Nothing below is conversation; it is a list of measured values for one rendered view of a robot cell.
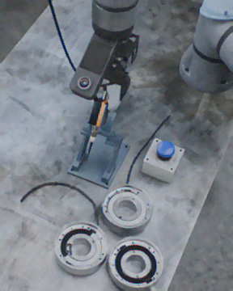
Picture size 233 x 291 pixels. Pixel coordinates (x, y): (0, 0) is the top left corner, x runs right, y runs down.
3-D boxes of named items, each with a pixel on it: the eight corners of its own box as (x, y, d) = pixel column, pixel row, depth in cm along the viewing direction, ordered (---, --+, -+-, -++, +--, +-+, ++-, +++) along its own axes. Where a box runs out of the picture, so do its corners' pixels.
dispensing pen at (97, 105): (76, 162, 108) (98, 82, 101) (83, 155, 112) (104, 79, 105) (86, 166, 107) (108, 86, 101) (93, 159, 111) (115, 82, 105)
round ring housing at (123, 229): (150, 238, 110) (154, 229, 107) (99, 235, 110) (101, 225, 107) (150, 195, 116) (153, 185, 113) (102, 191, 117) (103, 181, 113)
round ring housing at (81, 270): (87, 288, 104) (88, 280, 101) (44, 259, 107) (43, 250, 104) (116, 247, 109) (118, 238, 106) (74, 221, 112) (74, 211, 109)
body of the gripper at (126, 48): (137, 60, 101) (146, 7, 91) (120, 90, 97) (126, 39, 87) (100, 47, 103) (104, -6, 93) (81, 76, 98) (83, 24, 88)
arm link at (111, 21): (129, 18, 83) (80, 2, 85) (125, 40, 87) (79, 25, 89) (146, -10, 87) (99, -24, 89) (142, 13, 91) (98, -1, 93)
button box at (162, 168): (170, 184, 118) (174, 171, 114) (141, 172, 120) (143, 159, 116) (183, 158, 123) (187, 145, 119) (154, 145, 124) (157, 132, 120)
